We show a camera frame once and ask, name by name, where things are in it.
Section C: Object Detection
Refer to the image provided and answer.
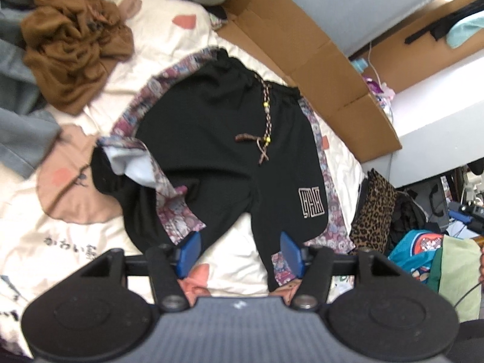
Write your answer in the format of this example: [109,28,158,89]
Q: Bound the brown crumpled garment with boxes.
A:
[21,0,135,116]

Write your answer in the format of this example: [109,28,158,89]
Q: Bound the teal hanging cloth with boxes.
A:
[446,19,484,49]

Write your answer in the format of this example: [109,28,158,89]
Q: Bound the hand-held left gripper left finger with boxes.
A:
[81,231,203,312]

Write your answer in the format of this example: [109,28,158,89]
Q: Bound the grey suitcase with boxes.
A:
[416,179,450,227]

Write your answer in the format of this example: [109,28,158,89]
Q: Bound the light green cloth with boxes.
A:
[427,234,484,322]

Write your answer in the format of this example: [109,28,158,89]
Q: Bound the flattened cardboard box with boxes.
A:
[217,0,402,163]

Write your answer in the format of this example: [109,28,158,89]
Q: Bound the teal printed garment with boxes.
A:
[389,229,445,284]

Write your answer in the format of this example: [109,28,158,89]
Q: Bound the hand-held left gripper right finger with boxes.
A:
[280,231,401,312]

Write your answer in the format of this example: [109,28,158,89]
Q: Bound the grey appliance cabinet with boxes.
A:
[261,0,458,59]

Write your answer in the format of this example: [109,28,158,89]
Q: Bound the grey-blue jacket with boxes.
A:
[0,38,63,180]

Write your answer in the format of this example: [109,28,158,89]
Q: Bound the thin black cable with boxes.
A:
[452,280,484,309]

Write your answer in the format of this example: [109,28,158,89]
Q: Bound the leopard print garment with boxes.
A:
[348,168,397,256]

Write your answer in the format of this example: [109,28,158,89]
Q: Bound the purple refill pouch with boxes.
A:
[363,76,382,95]

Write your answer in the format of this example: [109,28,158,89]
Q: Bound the pink patterned cloth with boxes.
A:
[210,5,227,31]

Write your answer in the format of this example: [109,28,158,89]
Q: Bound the cream bear print bed sheet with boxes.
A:
[0,0,367,348]

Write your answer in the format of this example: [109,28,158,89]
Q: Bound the black garment pile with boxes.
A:
[389,191,428,250]

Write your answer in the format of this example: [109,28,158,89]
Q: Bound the black shorts with patterned trim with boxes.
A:
[91,47,358,292]

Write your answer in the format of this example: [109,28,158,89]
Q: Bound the black hanging garment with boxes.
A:
[404,0,484,44]

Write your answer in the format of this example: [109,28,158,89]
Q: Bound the upright cardboard panel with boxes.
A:
[363,0,484,93]

